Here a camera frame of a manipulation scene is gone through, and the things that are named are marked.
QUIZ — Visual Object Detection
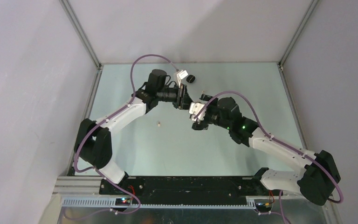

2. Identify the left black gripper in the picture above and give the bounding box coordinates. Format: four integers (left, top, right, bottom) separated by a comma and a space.
157, 84, 193, 111

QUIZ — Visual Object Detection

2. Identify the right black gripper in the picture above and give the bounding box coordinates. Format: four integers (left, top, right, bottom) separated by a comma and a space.
192, 93, 232, 130

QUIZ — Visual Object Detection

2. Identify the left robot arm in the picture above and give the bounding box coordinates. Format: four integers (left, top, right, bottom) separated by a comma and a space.
74, 69, 192, 194

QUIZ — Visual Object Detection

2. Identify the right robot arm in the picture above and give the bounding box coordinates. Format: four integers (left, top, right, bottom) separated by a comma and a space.
189, 94, 341, 206

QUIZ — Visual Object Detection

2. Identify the black earbud charging case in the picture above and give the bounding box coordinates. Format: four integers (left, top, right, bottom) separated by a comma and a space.
186, 75, 196, 84

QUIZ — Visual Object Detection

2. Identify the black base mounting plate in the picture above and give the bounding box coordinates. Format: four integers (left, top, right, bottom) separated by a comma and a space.
100, 175, 278, 206

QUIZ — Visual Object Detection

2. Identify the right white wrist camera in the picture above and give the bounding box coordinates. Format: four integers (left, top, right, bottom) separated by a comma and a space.
188, 102, 206, 123

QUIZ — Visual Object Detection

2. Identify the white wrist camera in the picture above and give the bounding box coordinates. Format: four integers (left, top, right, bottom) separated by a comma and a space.
173, 70, 189, 87
188, 102, 206, 123

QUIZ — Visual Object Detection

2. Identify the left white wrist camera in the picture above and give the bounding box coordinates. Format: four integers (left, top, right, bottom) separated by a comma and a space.
173, 70, 189, 87

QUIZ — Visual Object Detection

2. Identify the left aluminium frame post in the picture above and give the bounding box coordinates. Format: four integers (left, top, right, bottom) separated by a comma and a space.
59, 0, 101, 70

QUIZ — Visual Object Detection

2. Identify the aluminium frame post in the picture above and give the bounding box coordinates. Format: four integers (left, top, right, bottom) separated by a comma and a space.
59, 0, 101, 70
277, 0, 322, 177

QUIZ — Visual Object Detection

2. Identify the right aluminium frame post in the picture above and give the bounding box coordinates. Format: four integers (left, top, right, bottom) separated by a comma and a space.
277, 0, 322, 177

